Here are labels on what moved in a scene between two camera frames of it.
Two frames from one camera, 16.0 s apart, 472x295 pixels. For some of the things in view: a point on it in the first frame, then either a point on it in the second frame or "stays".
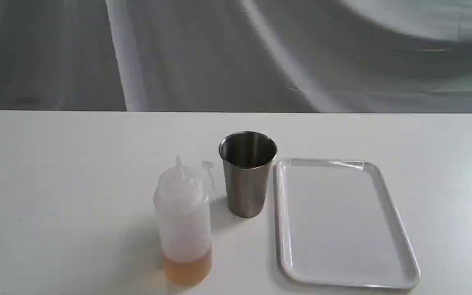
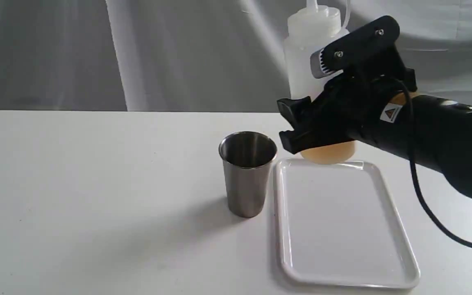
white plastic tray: (339, 223) stays
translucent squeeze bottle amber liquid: (182, 198) → (310, 28)
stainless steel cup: (248, 157) stays
